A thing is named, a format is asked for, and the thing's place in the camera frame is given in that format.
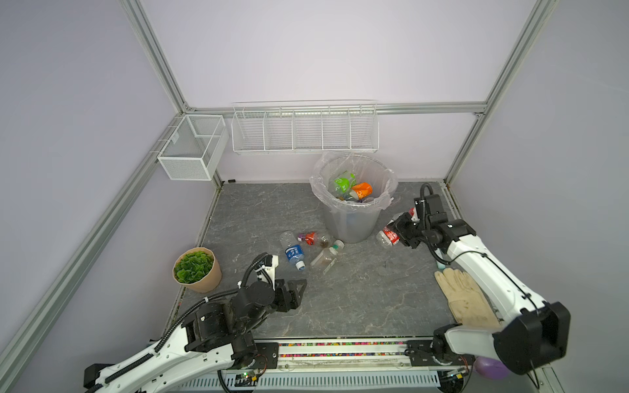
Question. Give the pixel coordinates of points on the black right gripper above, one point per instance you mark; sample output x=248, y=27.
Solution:
x=399, y=225

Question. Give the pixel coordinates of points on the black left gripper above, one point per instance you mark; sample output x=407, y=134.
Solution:
x=286, y=304

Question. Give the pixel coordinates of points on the red label clear bottle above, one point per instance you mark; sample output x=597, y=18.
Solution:
x=387, y=237

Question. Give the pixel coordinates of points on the orange label bottle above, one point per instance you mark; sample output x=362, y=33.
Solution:
x=361, y=191

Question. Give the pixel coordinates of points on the clear bottle green band cap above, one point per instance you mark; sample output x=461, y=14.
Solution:
x=328, y=257

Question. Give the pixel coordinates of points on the green label clear bottle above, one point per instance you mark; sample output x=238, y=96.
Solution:
x=344, y=182

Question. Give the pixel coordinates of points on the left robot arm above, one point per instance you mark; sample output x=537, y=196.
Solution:
x=214, y=334

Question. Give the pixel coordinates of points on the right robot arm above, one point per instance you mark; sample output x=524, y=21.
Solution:
x=497, y=316

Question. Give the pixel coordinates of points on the grey mesh waste bin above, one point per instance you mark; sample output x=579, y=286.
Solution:
x=350, y=227

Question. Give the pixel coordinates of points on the potted green plant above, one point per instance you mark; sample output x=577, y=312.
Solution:
x=198, y=270

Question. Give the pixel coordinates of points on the blue label bottle white cap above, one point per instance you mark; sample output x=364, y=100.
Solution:
x=292, y=250

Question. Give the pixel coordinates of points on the beige work glove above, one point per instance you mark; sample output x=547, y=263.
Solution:
x=466, y=299

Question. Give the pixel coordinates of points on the small red label purple cap bottle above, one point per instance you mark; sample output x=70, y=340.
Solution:
x=316, y=238

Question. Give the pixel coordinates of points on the white wire wall shelf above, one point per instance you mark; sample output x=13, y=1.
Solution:
x=305, y=127

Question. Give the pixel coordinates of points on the white mesh wall basket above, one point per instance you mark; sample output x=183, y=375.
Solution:
x=193, y=150

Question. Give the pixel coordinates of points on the purple scoop pink handle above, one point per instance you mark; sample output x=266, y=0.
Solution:
x=491, y=369

